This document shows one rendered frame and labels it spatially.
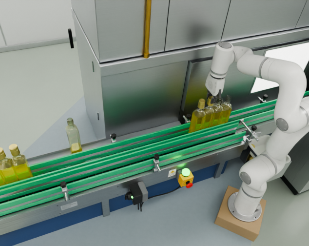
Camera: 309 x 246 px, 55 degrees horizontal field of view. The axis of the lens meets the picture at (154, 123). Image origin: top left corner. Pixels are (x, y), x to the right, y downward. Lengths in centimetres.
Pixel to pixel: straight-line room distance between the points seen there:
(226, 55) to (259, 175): 57
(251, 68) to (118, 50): 58
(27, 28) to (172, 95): 319
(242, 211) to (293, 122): 74
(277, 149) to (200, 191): 71
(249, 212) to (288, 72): 86
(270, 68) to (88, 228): 123
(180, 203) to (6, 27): 347
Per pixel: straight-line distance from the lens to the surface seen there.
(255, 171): 144
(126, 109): 160
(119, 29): 132
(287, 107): 117
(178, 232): 176
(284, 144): 132
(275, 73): 122
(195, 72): 160
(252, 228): 177
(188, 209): 183
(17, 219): 157
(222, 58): 142
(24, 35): 459
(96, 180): 149
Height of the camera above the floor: 233
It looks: 45 degrees down
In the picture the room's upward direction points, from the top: 5 degrees clockwise
